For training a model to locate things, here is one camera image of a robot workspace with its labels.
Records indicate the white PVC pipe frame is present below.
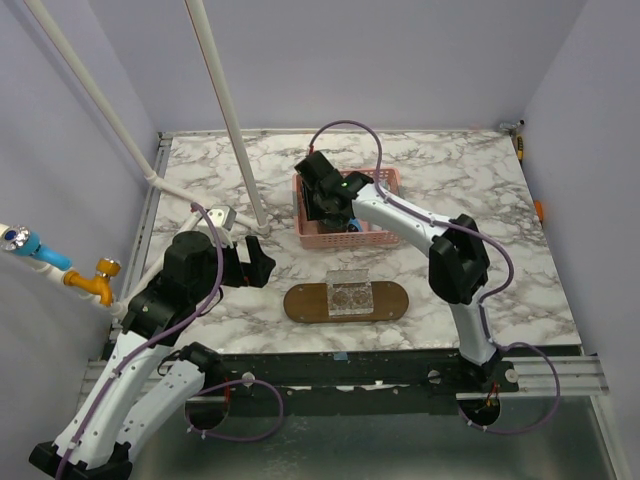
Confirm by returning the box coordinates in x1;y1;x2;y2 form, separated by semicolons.
22;0;271;321

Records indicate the blue pipe valve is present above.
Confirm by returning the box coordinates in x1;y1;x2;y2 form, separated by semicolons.
1;225;72;271

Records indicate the pink perforated plastic basket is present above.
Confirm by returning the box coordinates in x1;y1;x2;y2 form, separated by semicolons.
292;173;401;250

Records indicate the orange faucet tap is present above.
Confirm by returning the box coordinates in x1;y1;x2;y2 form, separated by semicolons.
63;257;121;306

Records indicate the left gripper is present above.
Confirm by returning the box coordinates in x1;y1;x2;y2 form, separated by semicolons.
193;233;277;302

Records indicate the oval wooden tray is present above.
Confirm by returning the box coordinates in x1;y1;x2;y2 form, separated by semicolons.
283;281;409;324

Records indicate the black front mounting rail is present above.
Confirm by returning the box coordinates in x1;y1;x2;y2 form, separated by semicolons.
187;349;519;417

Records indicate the dark green mug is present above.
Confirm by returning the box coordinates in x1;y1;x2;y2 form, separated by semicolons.
318;216;350;234

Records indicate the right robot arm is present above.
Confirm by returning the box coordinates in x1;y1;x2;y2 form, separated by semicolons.
295;151;499;392

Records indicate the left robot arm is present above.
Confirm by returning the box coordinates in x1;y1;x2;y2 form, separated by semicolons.
29;231;276;479

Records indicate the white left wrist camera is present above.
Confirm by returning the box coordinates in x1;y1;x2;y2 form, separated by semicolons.
195;206;237;247

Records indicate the blue toothpaste tube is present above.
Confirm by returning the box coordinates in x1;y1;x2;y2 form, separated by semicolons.
347;218;363;233

